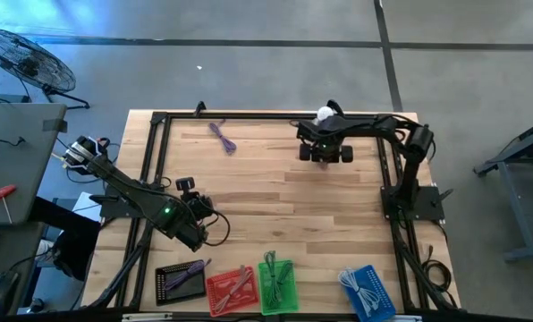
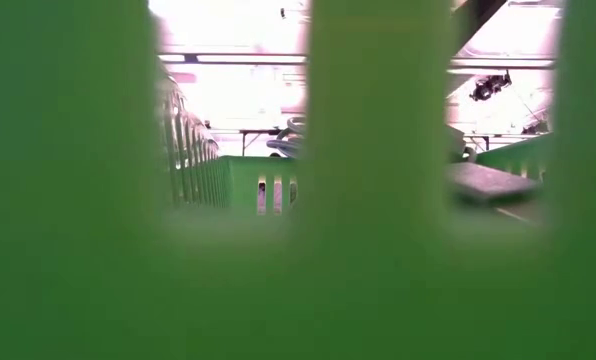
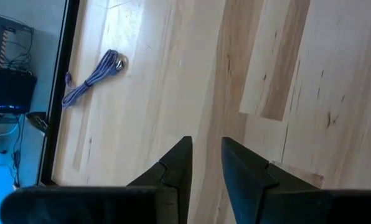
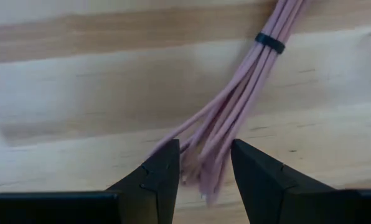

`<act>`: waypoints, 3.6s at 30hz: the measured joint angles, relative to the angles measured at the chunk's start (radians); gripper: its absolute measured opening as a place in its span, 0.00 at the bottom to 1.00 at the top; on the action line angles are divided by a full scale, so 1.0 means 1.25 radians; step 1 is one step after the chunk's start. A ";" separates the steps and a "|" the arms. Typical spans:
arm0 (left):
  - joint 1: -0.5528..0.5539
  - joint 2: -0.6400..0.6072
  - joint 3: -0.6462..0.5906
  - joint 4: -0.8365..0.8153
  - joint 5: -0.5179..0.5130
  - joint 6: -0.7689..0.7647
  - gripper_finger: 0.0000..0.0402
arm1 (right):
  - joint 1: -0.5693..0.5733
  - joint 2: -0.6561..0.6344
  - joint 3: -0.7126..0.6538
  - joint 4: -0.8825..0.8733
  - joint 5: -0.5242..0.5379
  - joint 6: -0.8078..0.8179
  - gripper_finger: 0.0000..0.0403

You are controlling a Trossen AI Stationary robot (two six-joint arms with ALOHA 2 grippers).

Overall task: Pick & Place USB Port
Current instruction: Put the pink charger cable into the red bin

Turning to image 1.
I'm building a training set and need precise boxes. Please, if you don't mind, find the purple USB cable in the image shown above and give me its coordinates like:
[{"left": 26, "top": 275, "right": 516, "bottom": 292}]
[
  {"left": 163, "top": 256, "right": 213, "bottom": 292},
  {"left": 207, "top": 118, "right": 238, "bottom": 157}
]

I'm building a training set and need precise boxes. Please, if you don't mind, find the red plastic basket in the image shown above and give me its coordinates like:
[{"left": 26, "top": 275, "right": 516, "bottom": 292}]
[{"left": 205, "top": 266, "right": 261, "bottom": 318}]

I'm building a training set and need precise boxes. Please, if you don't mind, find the black floor fan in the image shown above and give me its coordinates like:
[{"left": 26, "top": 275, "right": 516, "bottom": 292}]
[{"left": 0, "top": 27, "right": 91, "bottom": 111}]

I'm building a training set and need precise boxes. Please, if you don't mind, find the black coiled cable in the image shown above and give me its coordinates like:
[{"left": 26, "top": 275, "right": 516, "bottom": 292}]
[{"left": 420, "top": 243, "right": 453, "bottom": 305}]

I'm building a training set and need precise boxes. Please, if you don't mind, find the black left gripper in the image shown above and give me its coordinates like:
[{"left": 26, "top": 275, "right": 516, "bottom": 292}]
[{"left": 175, "top": 176, "right": 215, "bottom": 252}]

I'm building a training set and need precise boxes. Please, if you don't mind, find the black computer mouse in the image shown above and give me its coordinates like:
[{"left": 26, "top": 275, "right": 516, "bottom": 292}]
[{"left": 0, "top": 269, "right": 22, "bottom": 315}]

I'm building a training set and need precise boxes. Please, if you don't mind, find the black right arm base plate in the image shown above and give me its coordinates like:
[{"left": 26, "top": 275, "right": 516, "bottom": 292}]
[{"left": 379, "top": 185, "right": 454, "bottom": 224}]

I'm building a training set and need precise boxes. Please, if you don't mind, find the black plastic basket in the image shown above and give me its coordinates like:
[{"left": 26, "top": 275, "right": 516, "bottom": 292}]
[{"left": 154, "top": 258, "right": 209, "bottom": 308}]

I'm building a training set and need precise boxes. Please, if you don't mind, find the white paper sheet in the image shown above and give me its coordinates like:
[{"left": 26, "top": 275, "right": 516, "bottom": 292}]
[{"left": 72, "top": 191, "right": 105, "bottom": 214}]

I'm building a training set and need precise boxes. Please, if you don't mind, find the white bulb on metal base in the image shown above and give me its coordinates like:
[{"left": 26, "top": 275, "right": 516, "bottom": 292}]
[{"left": 311, "top": 105, "right": 337, "bottom": 129}]

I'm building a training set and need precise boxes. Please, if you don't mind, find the black aluminium table frame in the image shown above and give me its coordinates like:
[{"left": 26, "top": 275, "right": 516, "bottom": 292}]
[{"left": 85, "top": 100, "right": 462, "bottom": 312}]

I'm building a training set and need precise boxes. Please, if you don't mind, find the grey metal stand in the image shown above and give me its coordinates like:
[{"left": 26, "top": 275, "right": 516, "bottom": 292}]
[{"left": 471, "top": 114, "right": 533, "bottom": 263}]

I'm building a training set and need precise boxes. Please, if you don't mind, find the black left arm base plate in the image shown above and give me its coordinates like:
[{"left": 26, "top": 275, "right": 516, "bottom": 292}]
[{"left": 89, "top": 182, "right": 163, "bottom": 220}]

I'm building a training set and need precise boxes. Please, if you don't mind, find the grey desk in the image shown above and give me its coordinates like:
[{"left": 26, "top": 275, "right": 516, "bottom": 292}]
[{"left": 0, "top": 101, "right": 69, "bottom": 227}]

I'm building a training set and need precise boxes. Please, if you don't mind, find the blue plastic basket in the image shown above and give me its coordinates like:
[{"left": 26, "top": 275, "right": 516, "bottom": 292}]
[{"left": 337, "top": 264, "right": 397, "bottom": 322}]

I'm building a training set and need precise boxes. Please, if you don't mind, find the red T-handle hex key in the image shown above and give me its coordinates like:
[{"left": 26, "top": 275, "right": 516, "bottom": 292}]
[{"left": 0, "top": 184, "right": 18, "bottom": 225}]

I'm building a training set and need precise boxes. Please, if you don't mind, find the green plastic basket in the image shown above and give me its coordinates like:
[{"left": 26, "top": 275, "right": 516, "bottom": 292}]
[{"left": 257, "top": 258, "right": 300, "bottom": 317}]

